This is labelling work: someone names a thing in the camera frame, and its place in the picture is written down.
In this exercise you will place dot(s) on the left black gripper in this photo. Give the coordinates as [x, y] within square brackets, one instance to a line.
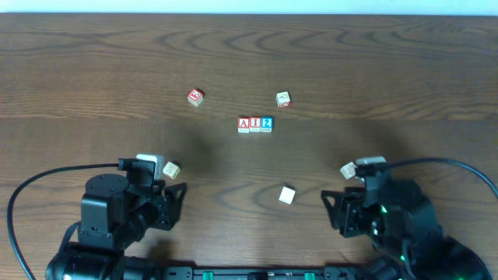
[163, 211]

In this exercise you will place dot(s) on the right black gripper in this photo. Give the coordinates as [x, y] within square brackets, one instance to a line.
[347, 218]

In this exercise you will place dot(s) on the red letter A block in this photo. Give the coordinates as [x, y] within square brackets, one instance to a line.
[243, 125]

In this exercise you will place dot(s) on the blue number 2 block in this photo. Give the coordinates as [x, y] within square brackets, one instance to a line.
[266, 124]

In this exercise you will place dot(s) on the red letter I block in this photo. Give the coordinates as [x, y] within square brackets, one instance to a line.
[255, 124]

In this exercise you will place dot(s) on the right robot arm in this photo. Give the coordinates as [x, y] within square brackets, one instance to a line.
[402, 222]

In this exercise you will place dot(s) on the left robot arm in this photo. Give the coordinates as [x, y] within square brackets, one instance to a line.
[116, 211]

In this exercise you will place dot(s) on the yellow number 2 block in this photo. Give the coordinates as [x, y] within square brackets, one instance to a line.
[172, 169]

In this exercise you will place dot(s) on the white turtle picture block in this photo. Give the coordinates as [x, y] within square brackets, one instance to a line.
[348, 170]

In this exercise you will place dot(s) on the plain white top block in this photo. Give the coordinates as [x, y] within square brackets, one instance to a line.
[287, 195]

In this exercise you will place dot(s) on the red letter E block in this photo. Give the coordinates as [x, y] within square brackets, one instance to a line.
[195, 97]

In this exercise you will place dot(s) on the white block red bottom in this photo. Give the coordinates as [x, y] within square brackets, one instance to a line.
[283, 99]

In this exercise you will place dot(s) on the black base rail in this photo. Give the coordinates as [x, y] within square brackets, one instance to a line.
[186, 273]

